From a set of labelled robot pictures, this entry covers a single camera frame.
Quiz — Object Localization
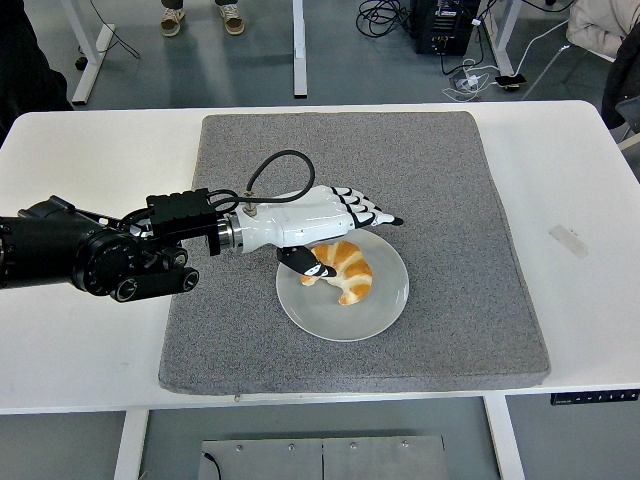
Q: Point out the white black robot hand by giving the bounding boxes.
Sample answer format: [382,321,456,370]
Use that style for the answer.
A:
[230,184,405,279]

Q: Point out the golden croissant bread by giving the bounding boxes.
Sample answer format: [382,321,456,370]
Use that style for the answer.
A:
[299,240,375,306]

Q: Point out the grey round plate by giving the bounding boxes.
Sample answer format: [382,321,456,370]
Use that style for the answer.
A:
[275,227,410,343]

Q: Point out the grey metal plate with screws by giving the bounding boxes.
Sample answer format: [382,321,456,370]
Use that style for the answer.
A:
[199,434,447,480]

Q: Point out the grey speckled mat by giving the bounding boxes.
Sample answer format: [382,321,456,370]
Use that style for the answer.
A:
[156,110,552,399]

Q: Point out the white background table leg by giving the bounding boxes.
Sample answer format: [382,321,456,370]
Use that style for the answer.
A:
[482,0,524,76]
[47,0,117,106]
[291,0,308,99]

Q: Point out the person's beige shoe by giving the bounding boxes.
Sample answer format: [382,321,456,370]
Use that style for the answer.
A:
[218,2,246,36]
[159,5,186,38]

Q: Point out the black computer tower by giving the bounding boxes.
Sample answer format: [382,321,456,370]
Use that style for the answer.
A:
[409,0,484,56]

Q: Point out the black phone on floor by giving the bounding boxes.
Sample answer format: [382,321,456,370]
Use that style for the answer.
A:
[494,73,527,92]

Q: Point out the clear tape strip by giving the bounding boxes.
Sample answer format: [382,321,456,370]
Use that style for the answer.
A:
[548,224,590,259]

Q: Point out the person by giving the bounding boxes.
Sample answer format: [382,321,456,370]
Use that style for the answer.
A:
[0,0,75,134]

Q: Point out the black table control panel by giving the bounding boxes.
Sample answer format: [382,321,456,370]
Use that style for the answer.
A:
[550,388,640,406]

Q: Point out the black jacket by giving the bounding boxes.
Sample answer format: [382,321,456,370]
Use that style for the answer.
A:
[599,34,640,131]

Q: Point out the beige padded jacket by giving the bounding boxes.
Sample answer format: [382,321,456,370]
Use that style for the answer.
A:
[565,0,640,56]

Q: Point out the tangled black floor cables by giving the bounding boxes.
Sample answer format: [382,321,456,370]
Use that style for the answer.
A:
[355,0,416,39]

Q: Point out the white charger with cable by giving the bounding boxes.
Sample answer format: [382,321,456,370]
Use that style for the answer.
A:
[442,57,501,101]

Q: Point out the black floor cable with plug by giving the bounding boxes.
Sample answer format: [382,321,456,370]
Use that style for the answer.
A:
[73,0,142,70]

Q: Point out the grey metal chair frame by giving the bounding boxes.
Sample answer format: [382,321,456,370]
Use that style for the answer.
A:
[519,42,617,101]

